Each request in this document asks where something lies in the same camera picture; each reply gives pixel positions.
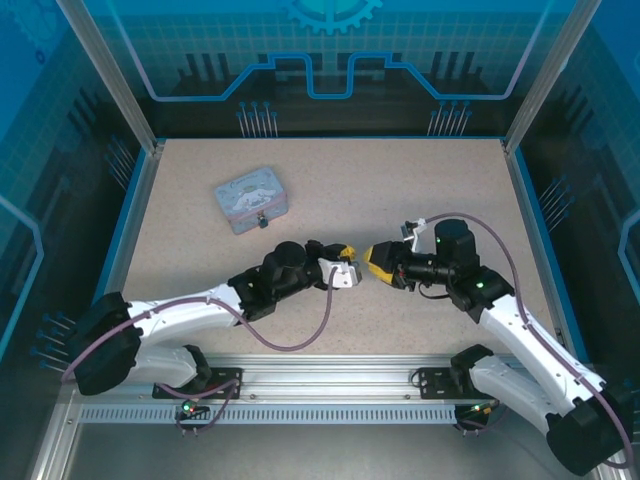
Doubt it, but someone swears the pastel cartoon tin box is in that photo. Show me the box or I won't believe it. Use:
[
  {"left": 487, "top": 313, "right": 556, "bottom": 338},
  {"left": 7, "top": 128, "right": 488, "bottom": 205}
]
[{"left": 214, "top": 165, "right": 292, "bottom": 236}]

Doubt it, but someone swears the thin black cable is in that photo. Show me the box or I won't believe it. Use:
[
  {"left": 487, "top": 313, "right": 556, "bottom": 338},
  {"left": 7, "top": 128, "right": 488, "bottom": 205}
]
[{"left": 417, "top": 282, "right": 454, "bottom": 302}]

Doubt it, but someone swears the aluminium side rail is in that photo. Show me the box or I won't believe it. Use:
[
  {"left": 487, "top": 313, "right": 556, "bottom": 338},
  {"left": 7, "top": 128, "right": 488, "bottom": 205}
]
[
  {"left": 502, "top": 142, "right": 577, "bottom": 362},
  {"left": 82, "top": 144, "right": 166, "bottom": 366}
]

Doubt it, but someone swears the wide aluminium base rail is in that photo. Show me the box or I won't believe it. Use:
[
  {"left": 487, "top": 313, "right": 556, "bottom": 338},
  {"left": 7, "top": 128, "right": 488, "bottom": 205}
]
[{"left": 62, "top": 352, "right": 604, "bottom": 407}]

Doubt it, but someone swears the slotted white cable duct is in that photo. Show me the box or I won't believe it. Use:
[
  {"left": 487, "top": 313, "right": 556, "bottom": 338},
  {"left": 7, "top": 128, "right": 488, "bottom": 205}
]
[{"left": 77, "top": 404, "right": 474, "bottom": 427}]

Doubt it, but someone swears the left arm base cable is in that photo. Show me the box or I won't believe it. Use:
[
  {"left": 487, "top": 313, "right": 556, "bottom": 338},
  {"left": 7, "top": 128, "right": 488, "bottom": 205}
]
[{"left": 152, "top": 378, "right": 242, "bottom": 438}]

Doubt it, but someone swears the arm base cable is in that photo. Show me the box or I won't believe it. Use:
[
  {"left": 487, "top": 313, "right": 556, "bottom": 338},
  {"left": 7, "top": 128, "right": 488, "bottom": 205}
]
[
  {"left": 152, "top": 378, "right": 242, "bottom": 438},
  {"left": 453, "top": 399, "right": 510, "bottom": 437}
]

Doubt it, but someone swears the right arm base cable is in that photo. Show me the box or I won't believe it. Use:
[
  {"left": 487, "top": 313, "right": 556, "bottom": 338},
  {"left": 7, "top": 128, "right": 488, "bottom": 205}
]
[{"left": 453, "top": 399, "right": 510, "bottom": 437}]

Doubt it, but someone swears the aluminium frame post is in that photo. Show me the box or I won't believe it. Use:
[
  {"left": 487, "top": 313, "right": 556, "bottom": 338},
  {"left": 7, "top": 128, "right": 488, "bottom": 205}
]
[
  {"left": 502, "top": 0, "right": 589, "bottom": 154},
  {"left": 55, "top": 0, "right": 167, "bottom": 154}
]

